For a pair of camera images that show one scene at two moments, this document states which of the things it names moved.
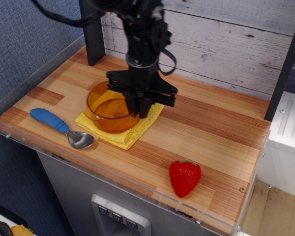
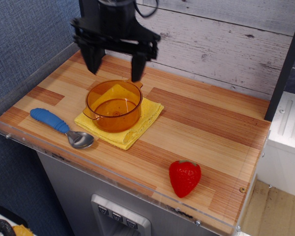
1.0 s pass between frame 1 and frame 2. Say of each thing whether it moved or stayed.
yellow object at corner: stayed
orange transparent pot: stayed
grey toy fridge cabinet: stayed
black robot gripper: moved
